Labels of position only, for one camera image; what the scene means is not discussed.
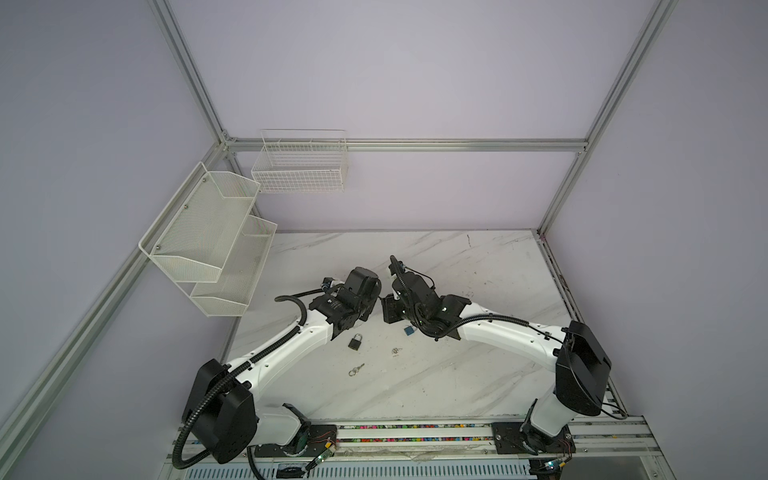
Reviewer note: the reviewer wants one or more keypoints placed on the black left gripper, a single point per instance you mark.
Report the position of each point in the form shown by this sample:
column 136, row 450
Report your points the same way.
column 375, row 298

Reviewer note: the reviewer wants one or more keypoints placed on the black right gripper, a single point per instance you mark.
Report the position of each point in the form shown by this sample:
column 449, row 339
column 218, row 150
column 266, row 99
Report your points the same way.
column 386, row 313

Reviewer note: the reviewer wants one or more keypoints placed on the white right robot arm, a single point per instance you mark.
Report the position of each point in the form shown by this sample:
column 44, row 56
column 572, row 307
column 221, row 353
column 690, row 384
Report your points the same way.
column 572, row 354

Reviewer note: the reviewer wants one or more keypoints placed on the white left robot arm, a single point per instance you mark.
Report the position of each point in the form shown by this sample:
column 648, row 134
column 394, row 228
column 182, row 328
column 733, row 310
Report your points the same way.
column 221, row 419

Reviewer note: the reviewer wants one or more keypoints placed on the black padlock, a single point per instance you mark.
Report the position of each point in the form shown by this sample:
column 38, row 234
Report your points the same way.
column 355, row 342

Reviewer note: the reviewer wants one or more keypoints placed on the white mesh two-tier shelf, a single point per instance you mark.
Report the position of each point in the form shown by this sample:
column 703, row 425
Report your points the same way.
column 209, row 242

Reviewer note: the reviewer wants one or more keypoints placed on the white ventilated cover strip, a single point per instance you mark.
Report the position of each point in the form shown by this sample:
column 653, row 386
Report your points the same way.
column 436, row 469

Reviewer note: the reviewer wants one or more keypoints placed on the aluminium table edge rail right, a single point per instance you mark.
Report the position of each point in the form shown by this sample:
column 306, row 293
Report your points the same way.
column 558, row 277

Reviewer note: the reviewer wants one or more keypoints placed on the white wire basket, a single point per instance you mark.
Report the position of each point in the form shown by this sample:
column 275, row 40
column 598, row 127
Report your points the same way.
column 301, row 161

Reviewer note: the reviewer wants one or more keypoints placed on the aluminium frame horizontal back bar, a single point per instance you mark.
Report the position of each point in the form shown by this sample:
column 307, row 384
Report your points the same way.
column 415, row 145

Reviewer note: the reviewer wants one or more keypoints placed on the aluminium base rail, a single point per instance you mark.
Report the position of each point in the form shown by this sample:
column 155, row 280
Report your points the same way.
column 588, row 448

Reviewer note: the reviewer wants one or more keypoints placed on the aluminium frame post back left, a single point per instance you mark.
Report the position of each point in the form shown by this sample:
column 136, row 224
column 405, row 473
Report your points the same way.
column 182, row 54

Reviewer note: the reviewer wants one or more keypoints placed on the aluminium frame post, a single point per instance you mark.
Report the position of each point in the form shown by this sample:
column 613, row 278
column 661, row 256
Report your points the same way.
column 182, row 54
column 647, row 36

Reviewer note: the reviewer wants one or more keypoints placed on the aluminium frame left wall bar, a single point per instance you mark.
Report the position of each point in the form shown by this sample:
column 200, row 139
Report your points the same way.
column 57, row 230

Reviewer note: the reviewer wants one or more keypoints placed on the aluminium frame post back right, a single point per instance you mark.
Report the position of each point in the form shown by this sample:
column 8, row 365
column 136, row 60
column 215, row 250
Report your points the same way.
column 647, row 36

